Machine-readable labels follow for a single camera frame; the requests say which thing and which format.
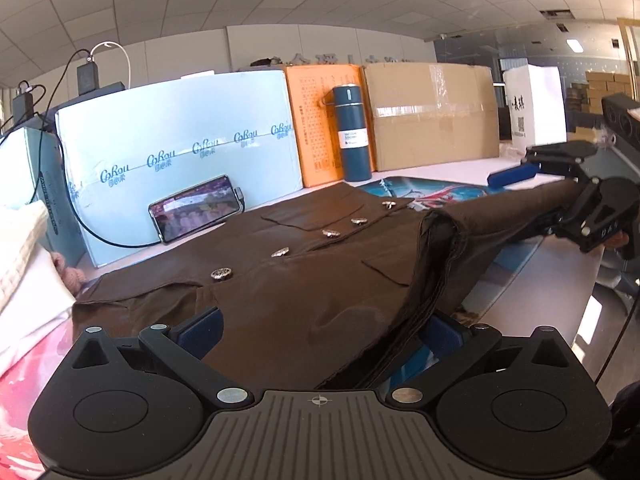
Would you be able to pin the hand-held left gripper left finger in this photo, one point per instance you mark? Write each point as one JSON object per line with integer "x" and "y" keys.
{"x": 202, "y": 332}

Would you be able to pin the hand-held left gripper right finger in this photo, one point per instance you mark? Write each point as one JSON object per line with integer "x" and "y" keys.
{"x": 442, "y": 336}

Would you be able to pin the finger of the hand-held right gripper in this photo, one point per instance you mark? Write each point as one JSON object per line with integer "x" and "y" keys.
{"x": 515, "y": 174}

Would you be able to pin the brown jacket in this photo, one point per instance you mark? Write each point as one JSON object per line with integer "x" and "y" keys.
{"x": 300, "y": 285}

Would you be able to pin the person's right hand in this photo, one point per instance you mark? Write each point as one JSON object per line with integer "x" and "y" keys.
{"x": 617, "y": 238}

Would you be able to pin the white paper bag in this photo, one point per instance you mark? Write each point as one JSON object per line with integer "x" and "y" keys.
{"x": 540, "y": 105}

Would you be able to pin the brown cardboard box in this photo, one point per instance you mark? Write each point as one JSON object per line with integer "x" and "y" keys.
{"x": 425, "y": 110}

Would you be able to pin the smartphone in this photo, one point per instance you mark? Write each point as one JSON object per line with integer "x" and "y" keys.
{"x": 195, "y": 207}

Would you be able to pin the pink knitted garment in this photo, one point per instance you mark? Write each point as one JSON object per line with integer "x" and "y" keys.
{"x": 70, "y": 274}

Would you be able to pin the dark blue vacuum bottle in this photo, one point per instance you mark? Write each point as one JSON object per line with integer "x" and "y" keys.
{"x": 356, "y": 160}

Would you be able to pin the ceiling air vent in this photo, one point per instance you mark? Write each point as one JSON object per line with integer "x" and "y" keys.
{"x": 555, "y": 14}

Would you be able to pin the white cloth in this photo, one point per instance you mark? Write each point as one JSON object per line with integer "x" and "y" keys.
{"x": 35, "y": 325}

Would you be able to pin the printed table mat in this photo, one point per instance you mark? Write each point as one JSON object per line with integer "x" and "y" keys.
{"x": 20, "y": 410}

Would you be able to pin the cream knitted sweater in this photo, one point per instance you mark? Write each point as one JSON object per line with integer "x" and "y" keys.
{"x": 20, "y": 250}

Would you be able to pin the orange box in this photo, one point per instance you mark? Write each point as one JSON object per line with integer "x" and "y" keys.
{"x": 310, "y": 125}

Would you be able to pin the large light blue carton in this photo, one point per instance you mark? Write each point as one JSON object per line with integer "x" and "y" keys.
{"x": 175, "y": 120}

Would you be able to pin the light blue carton with label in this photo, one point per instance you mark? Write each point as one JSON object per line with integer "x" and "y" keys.
{"x": 30, "y": 170}

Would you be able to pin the white flat box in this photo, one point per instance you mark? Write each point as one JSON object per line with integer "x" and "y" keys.
{"x": 197, "y": 75}

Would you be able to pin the black power strip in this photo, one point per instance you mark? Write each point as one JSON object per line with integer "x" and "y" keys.
{"x": 111, "y": 87}

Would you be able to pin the tall black charger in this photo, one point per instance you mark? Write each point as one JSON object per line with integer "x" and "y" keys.
{"x": 87, "y": 79}

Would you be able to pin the wooden door frame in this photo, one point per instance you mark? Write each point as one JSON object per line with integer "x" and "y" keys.
{"x": 627, "y": 55}

